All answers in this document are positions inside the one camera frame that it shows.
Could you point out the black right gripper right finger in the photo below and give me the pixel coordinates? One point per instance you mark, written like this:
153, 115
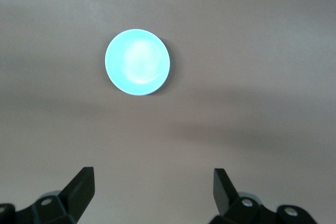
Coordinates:
225, 195

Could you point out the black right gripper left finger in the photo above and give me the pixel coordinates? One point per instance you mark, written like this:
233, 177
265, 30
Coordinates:
76, 192

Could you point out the blue bowl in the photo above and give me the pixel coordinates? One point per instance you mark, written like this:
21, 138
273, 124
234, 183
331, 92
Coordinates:
137, 62

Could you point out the brown table cover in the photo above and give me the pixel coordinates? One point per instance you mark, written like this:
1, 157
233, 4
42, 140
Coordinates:
236, 51

